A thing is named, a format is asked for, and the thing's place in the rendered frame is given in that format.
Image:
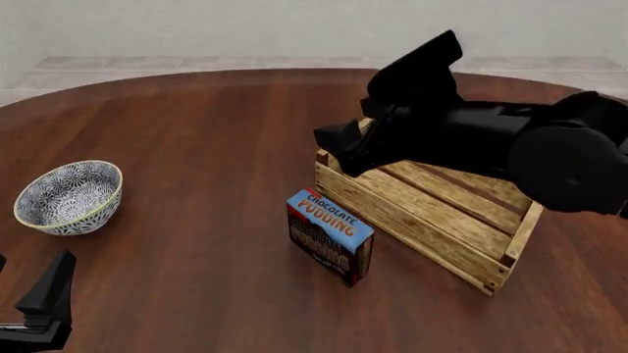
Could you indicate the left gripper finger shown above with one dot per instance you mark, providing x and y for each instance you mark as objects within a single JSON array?
[
  {"x": 2, "y": 263},
  {"x": 49, "y": 287}
]

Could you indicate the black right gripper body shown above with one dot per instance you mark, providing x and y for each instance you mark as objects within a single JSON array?
[{"x": 385, "y": 139}]

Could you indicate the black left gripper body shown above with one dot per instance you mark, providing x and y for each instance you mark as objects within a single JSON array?
[{"x": 34, "y": 336}]

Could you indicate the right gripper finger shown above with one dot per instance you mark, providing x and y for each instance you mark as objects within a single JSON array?
[
  {"x": 350, "y": 163},
  {"x": 338, "y": 136}
]

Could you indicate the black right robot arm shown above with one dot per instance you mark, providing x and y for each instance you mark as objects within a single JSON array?
[{"x": 530, "y": 147}]

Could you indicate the chocolate pudding box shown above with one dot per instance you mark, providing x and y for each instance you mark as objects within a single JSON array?
[{"x": 326, "y": 228}]

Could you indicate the wooden slat tray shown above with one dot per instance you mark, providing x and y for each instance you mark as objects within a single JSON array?
[{"x": 441, "y": 217}]

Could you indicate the black-and-white patterned bowl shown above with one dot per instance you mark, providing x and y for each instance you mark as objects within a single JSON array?
[{"x": 68, "y": 198}]

